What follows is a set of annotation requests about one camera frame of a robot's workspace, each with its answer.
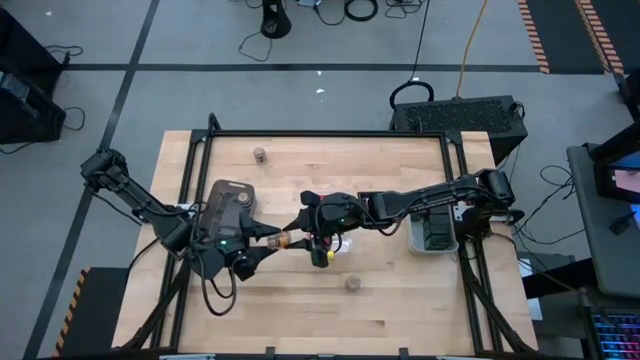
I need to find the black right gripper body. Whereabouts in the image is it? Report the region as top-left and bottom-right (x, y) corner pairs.
(300, 190), (362, 269)

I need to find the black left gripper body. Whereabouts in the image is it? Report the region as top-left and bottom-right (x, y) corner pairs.
(189, 212), (257, 281)

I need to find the white plastic bin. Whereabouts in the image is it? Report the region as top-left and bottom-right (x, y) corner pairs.
(407, 207), (460, 255)

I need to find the black hanging cable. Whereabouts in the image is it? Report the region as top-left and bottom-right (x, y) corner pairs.
(388, 0), (436, 110)

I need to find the computer monitor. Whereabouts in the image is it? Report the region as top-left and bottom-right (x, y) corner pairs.
(592, 122), (640, 204)

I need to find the black equipment rack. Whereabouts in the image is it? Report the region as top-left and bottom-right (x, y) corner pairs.
(0, 69), (68, 146)

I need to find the black equipment stand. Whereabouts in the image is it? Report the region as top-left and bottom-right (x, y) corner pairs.
(617, 67), (640, 121)

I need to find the black metal table frame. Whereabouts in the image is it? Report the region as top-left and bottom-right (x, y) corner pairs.
(119, 113), (539, 357)

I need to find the black perforated computer case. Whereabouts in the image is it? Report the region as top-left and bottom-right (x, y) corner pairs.
(389, 94), (529, 166)

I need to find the black round stand base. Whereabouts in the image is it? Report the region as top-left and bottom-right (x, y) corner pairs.
(259, 0), (293, 40)

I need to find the clear plastic bin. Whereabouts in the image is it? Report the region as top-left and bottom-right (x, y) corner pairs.
(319, 233), (353, 259)

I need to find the grey desk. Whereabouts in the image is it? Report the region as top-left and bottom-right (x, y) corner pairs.
(566, 142), (640, 301)

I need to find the small black desk device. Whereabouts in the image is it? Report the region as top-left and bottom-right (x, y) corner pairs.
(608, 212), (637, 236)

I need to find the black mat striped edge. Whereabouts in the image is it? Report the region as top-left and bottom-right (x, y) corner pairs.
(53, 266), (130, 359)
(516, 0), (640, 76)

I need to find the coiled black cable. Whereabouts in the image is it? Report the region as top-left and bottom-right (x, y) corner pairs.
(343, 0), (380, 23)

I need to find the backlit keyboard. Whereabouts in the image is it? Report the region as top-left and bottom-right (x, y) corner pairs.
(591, 310), (640, 360)

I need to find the black equipment case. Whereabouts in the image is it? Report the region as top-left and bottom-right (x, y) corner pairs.
(0, 7), (65, 81)

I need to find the dark grey plastic bin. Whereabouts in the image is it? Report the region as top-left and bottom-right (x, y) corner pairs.
(199, 178), (257, 236)

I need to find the yellow hanging cable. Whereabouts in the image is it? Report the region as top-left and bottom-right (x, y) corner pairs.
(453, 0), (489, 100)

